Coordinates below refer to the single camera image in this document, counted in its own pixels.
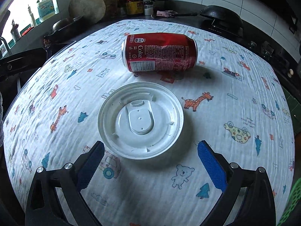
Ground white plastic cup lid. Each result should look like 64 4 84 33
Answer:
98 82 184 160

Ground red Coke can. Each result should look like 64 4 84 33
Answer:
121 33 198 73

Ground green plastic basket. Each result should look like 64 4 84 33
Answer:
278 178 301 225

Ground steel bowl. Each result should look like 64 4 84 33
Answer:
44 16 86 43

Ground detergent bottle on windowsill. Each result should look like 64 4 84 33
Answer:
37 0 55 22

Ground round wooden chopping board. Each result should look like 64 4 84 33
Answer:
68 0 117 24

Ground printed white tablecloth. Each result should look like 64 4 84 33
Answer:
4 19 295 225

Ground yellow-label oil bottle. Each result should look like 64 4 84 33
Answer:
125 0 144 16

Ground black gas stove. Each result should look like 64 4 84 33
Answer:
243 24 300 89

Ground small white jar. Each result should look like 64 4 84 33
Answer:
144 1 154 16

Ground pink cloth rag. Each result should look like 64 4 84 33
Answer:
156 10 178 18

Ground black wok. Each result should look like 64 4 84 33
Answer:
151 4 244 37

